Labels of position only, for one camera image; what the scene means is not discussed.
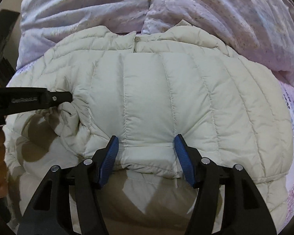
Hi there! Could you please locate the cream quilted down jacket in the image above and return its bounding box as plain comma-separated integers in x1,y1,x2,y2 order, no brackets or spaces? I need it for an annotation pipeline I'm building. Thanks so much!
2,19,294,235

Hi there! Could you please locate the dark bedside furniture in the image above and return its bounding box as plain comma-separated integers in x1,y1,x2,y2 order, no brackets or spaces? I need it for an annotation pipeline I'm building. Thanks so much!
0,9,21,89

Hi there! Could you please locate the pink floral bed sheet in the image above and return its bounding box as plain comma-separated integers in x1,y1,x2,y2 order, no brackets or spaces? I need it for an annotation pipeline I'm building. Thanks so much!
7,63,294,228

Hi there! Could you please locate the lavender floral duvet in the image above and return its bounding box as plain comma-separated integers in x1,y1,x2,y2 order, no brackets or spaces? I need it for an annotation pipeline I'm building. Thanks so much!
16,0,294,86

